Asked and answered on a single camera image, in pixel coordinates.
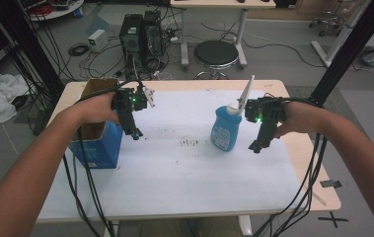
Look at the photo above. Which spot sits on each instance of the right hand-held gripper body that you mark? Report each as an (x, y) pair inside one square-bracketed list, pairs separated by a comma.
[(268, 110)]

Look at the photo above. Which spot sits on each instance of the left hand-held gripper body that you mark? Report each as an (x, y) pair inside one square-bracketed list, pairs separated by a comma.
[(130, 100)]

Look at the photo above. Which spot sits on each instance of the blue bottle with white cap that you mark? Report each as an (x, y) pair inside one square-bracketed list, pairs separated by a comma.
[(225, 130)]

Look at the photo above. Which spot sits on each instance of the blue cardboard box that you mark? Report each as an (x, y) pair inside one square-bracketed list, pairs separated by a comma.
[(104, 149)]

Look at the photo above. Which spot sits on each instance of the person's right hand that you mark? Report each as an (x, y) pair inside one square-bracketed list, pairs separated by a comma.
[(293, 117)]

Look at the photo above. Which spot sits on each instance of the person's left hand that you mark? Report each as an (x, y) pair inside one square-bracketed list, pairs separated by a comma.
[(97, 108)]

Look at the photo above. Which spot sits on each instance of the black computer tower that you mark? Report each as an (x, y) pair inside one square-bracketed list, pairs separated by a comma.
[(131, 33), (152, 33)]

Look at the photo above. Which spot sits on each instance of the small white box device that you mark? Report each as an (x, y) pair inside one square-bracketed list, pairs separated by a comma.
[(97, 40)]

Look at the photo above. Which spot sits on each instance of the white table mat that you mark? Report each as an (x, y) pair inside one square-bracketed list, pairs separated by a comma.
[(191, 184)]

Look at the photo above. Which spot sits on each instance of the grey floor mat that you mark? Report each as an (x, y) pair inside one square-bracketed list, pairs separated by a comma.
[(345, 108)]

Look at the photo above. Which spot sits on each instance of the black round stool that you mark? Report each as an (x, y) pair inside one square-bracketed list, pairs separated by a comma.
[(215, 52)]

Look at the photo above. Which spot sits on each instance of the grey tape piece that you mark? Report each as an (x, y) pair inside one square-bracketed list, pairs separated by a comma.
[(331, 183)]

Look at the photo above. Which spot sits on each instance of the white metal stand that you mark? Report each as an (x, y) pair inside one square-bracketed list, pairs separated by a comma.
[(339, 39)]

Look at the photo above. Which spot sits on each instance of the black tape cross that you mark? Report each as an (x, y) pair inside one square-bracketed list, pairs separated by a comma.
[(333, 219)]

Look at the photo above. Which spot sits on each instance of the office chair base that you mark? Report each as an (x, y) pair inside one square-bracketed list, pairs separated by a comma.
[(327, 22)]

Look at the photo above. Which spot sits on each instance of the round white table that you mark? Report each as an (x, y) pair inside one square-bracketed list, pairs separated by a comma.
[(59, 11)]

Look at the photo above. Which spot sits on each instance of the background desk with white legs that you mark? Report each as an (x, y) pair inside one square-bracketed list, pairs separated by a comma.
[(222, 3)]

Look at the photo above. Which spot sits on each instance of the black frame post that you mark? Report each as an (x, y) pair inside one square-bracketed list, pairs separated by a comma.
[(352, 49), (33, 49)]

